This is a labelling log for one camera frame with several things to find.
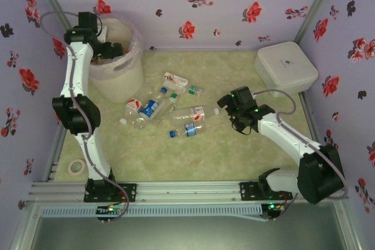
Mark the clear bottle blue label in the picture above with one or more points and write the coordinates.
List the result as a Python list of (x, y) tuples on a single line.
[(190, 129), (149, 109)]

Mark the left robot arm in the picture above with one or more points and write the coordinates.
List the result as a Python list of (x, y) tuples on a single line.
[(77, 68)]

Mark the large clear bottle red label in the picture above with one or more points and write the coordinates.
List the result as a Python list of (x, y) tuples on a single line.
[(197, 113)]

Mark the clear bottle red white label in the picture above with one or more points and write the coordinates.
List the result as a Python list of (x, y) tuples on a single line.
[(133, 105)]

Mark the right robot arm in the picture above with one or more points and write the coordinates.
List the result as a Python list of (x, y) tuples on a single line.
[(281, 133)]

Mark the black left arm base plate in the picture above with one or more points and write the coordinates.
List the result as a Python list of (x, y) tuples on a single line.
[(129, 193)]

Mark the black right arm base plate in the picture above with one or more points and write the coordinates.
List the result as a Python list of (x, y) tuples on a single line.
[(249, 191)]

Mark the small bottle green label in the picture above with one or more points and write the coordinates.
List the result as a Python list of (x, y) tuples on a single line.
[(194, 90)]

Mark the clear bottle green cap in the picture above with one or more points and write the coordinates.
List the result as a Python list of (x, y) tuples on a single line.
[(168, 105)]

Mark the masking tape roll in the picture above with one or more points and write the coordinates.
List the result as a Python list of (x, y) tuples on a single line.
[(71, 168)]

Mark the white plastic bin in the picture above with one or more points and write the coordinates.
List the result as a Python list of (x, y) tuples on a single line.
[(123, 83)]

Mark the white lidded plastic container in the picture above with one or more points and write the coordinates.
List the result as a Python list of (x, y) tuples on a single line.
[(285, 68)]

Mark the aluminium mounting rail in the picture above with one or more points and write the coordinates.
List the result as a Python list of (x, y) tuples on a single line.
[(187, 191)]

